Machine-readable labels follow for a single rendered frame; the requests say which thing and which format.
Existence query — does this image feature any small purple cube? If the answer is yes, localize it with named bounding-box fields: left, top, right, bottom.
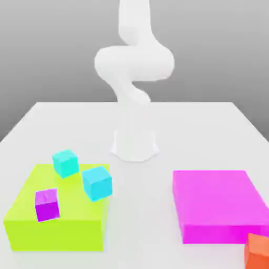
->
left=34, top=188, right=61, bottom=223

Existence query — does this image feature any small sky blue cube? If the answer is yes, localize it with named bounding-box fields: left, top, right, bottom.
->
left=81, top=165, right=113, bottom=203

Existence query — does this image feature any large lime green box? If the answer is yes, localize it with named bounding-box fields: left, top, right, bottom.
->
left=3, top=163, right=110, bottom=252

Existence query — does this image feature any small orange cube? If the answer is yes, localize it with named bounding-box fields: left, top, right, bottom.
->
left=244, top=232, right=269, bottom=269

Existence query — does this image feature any large magenta box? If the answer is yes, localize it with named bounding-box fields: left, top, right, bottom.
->
left=172, top=170, right=269, bottom=245

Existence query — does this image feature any small turquoise cube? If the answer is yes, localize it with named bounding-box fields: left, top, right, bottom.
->
left=51, top=149, right=80, bottom=180

